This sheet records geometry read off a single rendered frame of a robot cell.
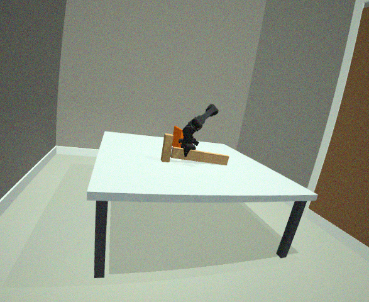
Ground wooden rail with steel hooks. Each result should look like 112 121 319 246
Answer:
170 147 229 165

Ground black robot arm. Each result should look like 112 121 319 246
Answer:
182 104 218 146

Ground wooden post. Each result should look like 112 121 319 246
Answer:
161 133 173 162

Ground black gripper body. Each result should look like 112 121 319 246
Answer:
179 134 196 150

